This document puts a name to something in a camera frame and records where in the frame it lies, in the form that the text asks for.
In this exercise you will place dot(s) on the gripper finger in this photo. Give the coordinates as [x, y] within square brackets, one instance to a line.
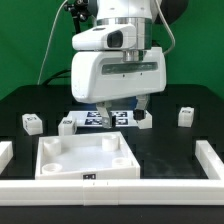
[104, 109]
[139, 113]

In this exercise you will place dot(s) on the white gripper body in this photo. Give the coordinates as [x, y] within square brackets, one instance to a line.
[103, 76]

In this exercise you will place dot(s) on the white square tabletop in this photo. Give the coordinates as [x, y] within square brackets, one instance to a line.
[85, 156]

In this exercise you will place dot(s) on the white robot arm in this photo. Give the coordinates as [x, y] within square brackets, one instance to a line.
[141, 14]

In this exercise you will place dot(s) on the white obstacle fence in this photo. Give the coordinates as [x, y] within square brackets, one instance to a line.
[112, 192]

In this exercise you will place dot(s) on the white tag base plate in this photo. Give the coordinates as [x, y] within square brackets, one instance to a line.
[93, 118]

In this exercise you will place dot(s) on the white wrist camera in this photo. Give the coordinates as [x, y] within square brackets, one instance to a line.
[104, 37]

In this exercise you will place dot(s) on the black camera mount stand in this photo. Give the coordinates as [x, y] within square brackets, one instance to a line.
[79, 12]

